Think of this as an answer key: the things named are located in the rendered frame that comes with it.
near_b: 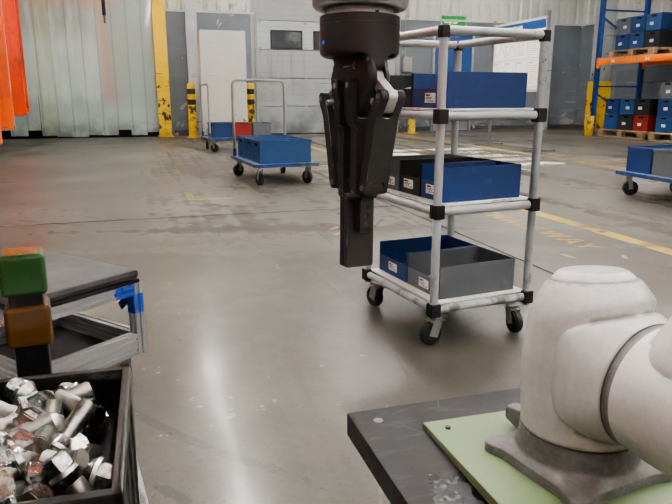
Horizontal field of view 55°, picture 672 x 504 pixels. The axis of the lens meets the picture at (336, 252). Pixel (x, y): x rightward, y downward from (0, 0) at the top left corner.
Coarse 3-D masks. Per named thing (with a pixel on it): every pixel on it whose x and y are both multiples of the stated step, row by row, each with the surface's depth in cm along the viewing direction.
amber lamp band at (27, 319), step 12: (48, 300) 62; (12, 312) 59; (24, 312) 60; (36, 312) 60; (48, 312) 61; (12, 324) 60; (24, 324) 60; (36, 324) 60; (48, 324) 61; (12, 336) 60; (24, 336) 60; (36, 336) 61; (48, 336) 61; (12, 348) 60
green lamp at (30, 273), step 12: (0, 252) 60; (12, 252) 60; (24, 252) 60; (36, 252) 60; (0, 264) 58; (12, 264) 58; (24, 264) 59; (36, 264) 59; (0, 276) 58; (12, 276) 59; (24, 276) 59; (36, 276) 60; (0, 288) 59; (12, 288) 59; (24, 288) 59; (36, 288) 60
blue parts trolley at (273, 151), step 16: (240, 80) 644; (256, 80) 650; (272, 80) 656; (240, 144) 641; (256, 144) 584; (272, 144) 578; (288, 144) 583; (304, 144) 589; (240, 160) 623; (256, 160) 589; (272, 160) 581; (288, 160) 586; (304, 160) 592; (256, 176) 587; (304, 176) 601
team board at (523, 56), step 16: (544, 16) 902; (496, 48) 1026; (512, 48) 983; (528, 48) 944; (496, 64) 1030; (512, 64) 986; (528, 64) 947; (528, 80) 949; (480, 144) 1065; (496, 144) 1073
